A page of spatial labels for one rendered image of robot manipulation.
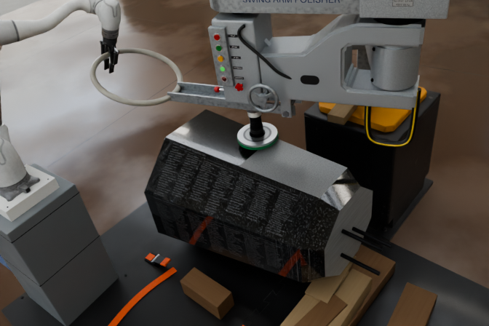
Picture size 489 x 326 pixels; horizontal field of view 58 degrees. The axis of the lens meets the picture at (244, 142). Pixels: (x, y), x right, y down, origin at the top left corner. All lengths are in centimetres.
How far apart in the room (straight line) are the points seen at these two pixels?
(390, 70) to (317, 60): 29
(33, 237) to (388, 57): 186
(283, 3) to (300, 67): 29
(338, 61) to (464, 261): 156
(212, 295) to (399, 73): 153
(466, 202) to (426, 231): 39
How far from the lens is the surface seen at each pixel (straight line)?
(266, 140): 227
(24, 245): 247
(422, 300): 261
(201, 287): 263
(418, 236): 301
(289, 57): 192
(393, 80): 188
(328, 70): 190
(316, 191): 204
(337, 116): 251
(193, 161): 239
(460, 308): 273
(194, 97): 228
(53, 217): 249
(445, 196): 331
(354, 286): 248
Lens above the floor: 222
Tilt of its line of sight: 36 degrees down
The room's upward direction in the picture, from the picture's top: 9 degrees counter-clockwise
